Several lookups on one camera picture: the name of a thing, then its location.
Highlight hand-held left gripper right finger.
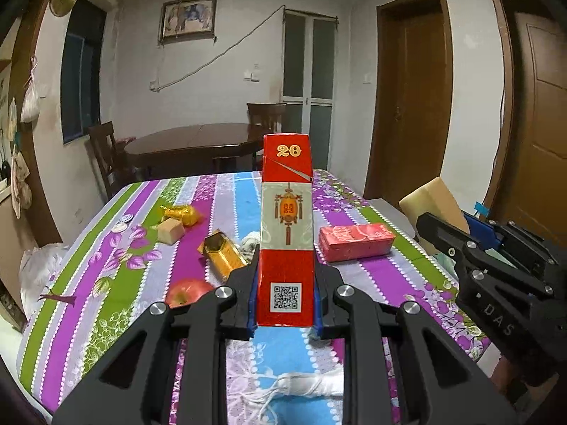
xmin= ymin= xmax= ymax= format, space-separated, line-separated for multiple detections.
xmin=310 ymin=257 xmax=517 ymax=425

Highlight red apple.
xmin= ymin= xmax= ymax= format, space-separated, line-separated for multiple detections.
xmin=165 ymin=277 xmax=216 ymax=309

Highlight white plastic sheet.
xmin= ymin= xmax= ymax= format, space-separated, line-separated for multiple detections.
xmin=19 ymin=243 xmax=68 ymax=316

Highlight long red white carton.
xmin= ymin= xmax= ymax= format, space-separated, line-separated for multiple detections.
xmin=256 ymin=132 xmax=316 ymax=328

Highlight framed wall picture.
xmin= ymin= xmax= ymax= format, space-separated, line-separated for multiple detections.
xmin=158 ymin=0 xmax=218 ymax=46

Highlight striped floral tablecloth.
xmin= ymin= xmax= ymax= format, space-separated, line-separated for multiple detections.
xmin=16 ymin=169 xmax=486 ymax=425

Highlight beige cube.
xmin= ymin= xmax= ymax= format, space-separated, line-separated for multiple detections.
xmin=158 ymin=218 xmax=186 ymax=245

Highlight gold foil wrapper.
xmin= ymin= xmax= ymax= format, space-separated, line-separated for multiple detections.
xmin=159 ymin=203 xmax=203 ymax=228

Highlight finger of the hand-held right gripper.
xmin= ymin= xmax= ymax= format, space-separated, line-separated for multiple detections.
xmin=418 ymin=211 xmax=482 ymax=272
xmin=464 ymin=217 xmax=555 ymax=285

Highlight white towel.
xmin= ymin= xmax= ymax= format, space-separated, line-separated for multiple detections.
xmin=227 ymin=360 xmax=346 ymax=413

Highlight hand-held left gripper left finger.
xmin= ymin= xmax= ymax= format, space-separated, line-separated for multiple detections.
xmin=52 ymin=243 xmax=262 ymax=425

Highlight beige sponge block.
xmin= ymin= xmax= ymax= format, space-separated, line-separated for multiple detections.
xmin=398 ymin=176 xmax=471 ymax=236

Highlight brown wooden door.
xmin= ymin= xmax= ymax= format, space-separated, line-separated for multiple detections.
xmin=364 ymin=0 xmax=454 ymax=201
xmin=480 ymin=0 xmax=567 ymax=249

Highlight frosted glass double door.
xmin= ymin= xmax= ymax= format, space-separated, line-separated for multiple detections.
xmin=279 ymin=7 xmax=340 ymax=171

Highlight hanging beige cloths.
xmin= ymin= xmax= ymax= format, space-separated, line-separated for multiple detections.
xmin=8 ymin=141 xmax=34 ymax=219

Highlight white string ball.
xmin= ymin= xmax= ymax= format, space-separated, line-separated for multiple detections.
xmin=240 ymin=232 xmax=262 ymax=256

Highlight gold box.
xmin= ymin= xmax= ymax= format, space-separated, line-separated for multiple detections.
xmin=197 ymin=228 xmax=248 ymax=282

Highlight dark window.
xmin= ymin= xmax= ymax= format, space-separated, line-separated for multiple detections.
xmin=61 ymin=0 xmax=107 ymax=145

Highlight dark wooden chair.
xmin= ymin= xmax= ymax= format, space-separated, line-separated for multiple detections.
xmin=87 ymin=120 xmax=134 ymax=201
xmin=246 ymin=102 xmax=288 ymax=130

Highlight hanging white plastic bag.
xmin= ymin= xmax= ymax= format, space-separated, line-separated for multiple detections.
xmin=19 ymin=64 xmax=42 ymax=123

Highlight wall cable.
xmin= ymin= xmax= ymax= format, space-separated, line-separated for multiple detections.
xmin=150 ymin=4 xmax=287 ymax=94

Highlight dark wooden dining table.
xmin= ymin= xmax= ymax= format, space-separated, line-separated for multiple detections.
xmin=123 ymin=123 xmax=267 ymax=179

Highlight thin wire by door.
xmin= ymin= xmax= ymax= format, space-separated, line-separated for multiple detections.
xmin=493 ymin=92 xmax=506 ymax=174

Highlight red wrapped pack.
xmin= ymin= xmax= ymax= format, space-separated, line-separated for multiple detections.
xmin=318 ymin=223 xmax=397 ymax=263

